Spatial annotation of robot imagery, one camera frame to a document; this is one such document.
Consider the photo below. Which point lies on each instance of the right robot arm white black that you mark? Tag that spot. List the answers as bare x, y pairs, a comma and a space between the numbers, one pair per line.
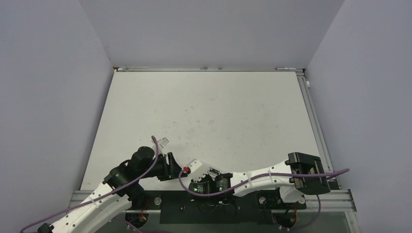
301, 174

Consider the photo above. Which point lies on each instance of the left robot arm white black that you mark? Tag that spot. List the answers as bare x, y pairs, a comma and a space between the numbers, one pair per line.
116, 193

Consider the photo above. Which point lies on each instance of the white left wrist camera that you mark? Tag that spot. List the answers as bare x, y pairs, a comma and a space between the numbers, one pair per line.
162, 143

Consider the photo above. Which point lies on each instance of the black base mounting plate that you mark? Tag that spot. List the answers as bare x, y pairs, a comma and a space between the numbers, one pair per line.
178, 207

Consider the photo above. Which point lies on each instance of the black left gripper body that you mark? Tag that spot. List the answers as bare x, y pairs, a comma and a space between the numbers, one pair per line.
161, 169

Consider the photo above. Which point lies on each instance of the white remote control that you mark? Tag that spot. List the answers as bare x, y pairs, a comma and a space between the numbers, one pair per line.
213, 172

